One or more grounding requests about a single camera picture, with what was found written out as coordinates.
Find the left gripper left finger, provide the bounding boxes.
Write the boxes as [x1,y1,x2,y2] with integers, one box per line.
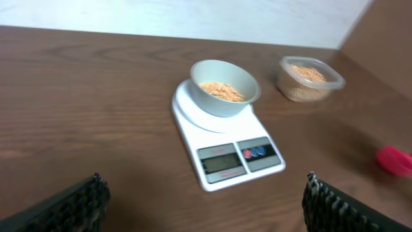
[1,173,111,232]

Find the grey round bowl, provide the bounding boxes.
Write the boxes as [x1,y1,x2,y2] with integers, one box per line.
[189,60,261,117]

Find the soybeans in container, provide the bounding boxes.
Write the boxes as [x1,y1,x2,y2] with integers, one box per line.
[277,65,331,102]

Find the clear plastic container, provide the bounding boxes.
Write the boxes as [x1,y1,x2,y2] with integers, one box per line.
[276,56,346,102]

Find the soybeans in bowl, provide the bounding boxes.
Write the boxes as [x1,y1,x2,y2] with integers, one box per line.
[198,82,246,102]

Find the red measuring scoop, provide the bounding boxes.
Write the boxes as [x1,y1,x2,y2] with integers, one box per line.
[376,146,411,178]

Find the white digital kitchen scale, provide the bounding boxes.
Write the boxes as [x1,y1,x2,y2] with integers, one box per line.
[172,80,286,191]

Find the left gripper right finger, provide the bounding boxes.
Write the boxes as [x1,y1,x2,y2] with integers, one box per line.
[302,171,409,232]

